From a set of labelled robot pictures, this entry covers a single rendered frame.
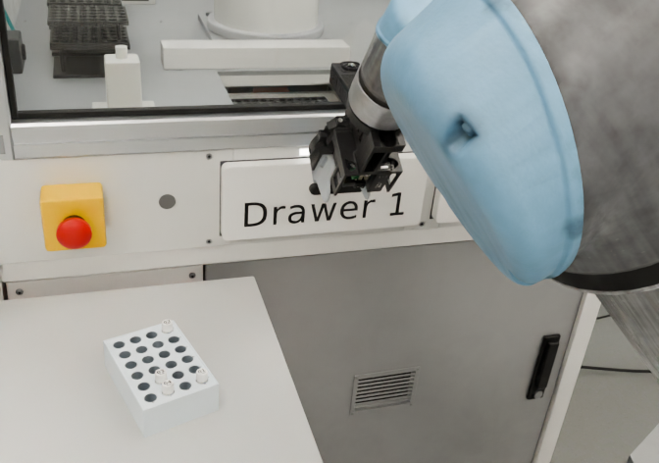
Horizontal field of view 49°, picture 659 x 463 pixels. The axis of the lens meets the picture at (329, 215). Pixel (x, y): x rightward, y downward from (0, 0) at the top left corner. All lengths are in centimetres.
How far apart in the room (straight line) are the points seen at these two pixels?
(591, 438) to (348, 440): 86
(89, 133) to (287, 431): 42
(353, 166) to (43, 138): 37
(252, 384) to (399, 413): 54
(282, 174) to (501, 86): 73
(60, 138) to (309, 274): 41
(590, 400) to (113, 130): 159
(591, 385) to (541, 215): 196
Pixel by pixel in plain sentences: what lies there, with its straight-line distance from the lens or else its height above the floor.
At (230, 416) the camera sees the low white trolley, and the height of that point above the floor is 76.
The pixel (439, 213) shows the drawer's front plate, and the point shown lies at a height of 84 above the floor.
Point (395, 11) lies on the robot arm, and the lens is 68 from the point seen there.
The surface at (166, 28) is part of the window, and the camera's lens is 91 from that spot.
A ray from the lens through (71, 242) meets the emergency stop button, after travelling 91.
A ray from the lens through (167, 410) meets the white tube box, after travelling 79.
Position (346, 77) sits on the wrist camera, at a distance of 87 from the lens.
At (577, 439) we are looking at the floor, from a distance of 203.
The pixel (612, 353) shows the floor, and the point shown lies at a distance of 236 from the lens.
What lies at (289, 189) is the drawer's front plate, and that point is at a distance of 98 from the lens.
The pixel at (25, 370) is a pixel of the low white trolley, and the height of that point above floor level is 76.
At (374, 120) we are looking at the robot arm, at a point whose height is 106.
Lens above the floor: 134
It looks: 29 degrees down
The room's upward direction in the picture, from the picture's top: 5 degrees clockwise
